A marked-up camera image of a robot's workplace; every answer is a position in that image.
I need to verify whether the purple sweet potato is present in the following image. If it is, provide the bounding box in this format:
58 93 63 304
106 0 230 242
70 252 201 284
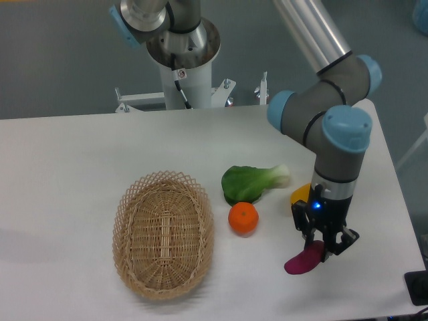
284 240 324 275

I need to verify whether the white frame right edge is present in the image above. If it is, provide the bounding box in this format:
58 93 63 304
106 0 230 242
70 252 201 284
395 114 428 171

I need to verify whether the green bok choy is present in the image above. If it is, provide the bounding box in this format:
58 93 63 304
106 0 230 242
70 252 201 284
221 165 290 206

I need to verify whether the light blue object top right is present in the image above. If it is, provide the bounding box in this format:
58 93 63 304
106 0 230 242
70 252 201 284
412 0 428 36

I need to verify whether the oval wicker basket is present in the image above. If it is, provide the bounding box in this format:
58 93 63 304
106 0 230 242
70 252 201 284
112 171 214 300

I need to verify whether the orange mandarin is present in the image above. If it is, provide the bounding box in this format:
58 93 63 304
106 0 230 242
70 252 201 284
228 202 259 234

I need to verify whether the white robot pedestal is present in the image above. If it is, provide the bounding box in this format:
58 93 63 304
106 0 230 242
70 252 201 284
114 16 270 114

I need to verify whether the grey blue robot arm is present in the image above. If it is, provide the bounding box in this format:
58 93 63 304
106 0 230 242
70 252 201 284
109 1 382 259

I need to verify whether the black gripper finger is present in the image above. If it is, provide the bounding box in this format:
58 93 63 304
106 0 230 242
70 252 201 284
302 230 318 249
320 225 360 263

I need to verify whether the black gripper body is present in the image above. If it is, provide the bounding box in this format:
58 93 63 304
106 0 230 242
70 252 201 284
291 185 352 233

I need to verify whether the black device at table edge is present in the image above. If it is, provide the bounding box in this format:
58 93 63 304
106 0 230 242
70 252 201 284
404 270 427 306

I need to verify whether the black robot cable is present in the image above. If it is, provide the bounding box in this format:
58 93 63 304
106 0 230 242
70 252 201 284
169 52 193 110

